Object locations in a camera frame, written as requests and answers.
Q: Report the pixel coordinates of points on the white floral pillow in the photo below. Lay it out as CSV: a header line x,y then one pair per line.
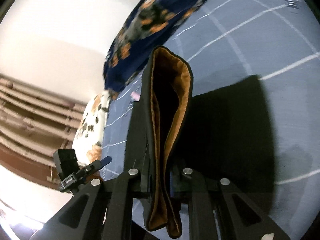
x,y
89,136

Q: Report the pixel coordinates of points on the beige pleated curtain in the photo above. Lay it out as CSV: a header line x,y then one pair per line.
x,y
34,124

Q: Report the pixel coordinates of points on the navy dog print blanket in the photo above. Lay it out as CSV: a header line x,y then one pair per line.
x,y
150,24

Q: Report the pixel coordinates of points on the blue grid bed sheet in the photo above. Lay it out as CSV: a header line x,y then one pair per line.
x,y
224,42

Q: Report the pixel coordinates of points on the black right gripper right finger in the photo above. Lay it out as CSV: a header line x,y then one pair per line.
x,y
180,180

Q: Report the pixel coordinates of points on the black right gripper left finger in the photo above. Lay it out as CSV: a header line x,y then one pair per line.
x,y
142,164

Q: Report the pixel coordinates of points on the black pants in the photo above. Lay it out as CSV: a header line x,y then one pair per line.
x,y
224,136

